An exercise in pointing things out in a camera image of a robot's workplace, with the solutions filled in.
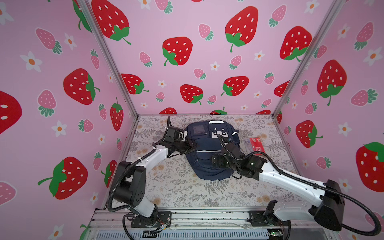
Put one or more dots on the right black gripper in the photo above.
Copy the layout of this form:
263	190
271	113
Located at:
219	156

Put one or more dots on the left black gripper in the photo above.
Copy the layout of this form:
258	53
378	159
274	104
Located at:
186	146

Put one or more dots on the clear plastic box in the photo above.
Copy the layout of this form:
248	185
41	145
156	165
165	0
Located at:
248	145

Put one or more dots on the navy blue student backpack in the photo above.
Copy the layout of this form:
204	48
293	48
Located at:
205	135

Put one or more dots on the red card pack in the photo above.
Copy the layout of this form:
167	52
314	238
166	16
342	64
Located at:
256	145

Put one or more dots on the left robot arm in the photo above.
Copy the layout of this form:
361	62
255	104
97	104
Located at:
128	188

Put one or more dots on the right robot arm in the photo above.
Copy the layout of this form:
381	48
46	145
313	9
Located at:
326	199

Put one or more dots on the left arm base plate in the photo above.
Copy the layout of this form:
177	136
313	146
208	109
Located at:
157	220

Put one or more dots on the aluminium front rail frame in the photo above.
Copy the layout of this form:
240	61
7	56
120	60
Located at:
208	223

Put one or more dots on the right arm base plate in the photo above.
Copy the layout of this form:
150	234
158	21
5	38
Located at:
260	219

